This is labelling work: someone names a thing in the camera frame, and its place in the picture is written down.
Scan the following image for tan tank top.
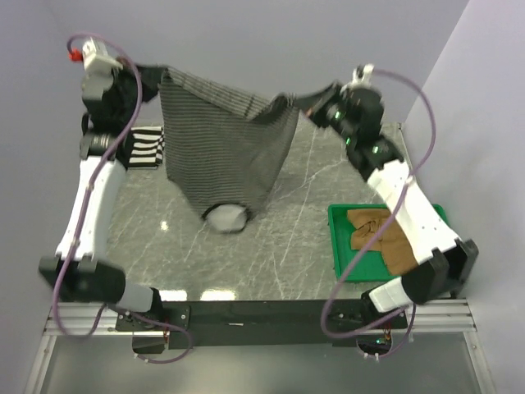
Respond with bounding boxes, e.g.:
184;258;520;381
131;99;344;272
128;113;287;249
347;208;418;276

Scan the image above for wide striped black white tank top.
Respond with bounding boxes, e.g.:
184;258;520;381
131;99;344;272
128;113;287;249
129;126;165;169

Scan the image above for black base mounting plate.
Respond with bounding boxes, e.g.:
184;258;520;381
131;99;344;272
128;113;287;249
116;299;386;354

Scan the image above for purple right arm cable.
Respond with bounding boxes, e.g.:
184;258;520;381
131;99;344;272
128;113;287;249
320;69;436;359

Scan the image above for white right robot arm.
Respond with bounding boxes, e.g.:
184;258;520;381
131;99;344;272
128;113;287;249
297;82;479;328

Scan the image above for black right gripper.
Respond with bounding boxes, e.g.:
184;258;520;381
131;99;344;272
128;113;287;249
293;80;357;144

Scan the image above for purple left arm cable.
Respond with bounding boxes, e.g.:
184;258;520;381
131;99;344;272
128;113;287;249
51;33;194;364

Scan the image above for green plastic bin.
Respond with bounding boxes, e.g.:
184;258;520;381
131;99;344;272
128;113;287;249
328;204;448;282

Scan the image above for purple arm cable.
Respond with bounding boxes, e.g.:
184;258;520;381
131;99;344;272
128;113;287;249
51;33;194;364
320;69;436;359

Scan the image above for thin striped black tank top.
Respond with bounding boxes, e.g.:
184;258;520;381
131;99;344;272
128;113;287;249
159;68;299;233

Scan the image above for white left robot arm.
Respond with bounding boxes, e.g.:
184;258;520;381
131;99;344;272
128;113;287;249
39;66;164;330

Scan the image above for aluminium rail frame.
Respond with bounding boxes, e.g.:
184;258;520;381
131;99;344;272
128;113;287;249
22;121;493;394

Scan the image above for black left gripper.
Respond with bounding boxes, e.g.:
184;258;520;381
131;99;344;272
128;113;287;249
107;54;164;126

